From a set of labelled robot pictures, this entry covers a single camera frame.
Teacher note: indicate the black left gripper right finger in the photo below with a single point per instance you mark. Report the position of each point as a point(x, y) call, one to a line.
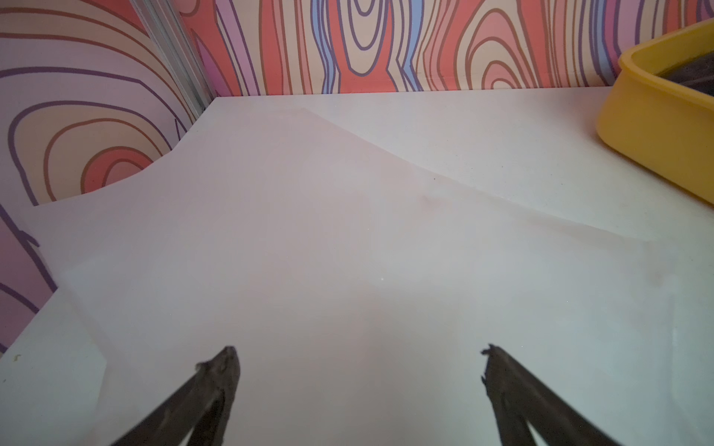
point(522, 404)

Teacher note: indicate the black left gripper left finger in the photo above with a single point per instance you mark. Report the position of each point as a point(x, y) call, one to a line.
point(198, 412)

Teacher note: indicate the clear zip-top plastic bag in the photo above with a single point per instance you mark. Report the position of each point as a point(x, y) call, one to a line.
point(358, 290)

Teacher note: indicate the yellow plastic tray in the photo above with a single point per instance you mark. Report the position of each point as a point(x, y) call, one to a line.
point(659, 113)

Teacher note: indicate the aluminium frame post left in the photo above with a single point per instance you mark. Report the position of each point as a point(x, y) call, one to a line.
point(165, 27)

